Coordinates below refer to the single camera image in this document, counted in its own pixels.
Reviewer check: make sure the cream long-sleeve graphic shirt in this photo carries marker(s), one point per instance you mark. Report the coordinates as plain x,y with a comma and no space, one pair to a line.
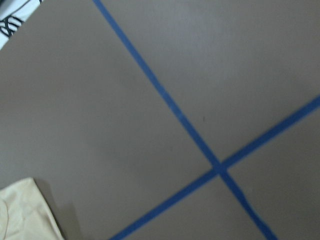
25,214

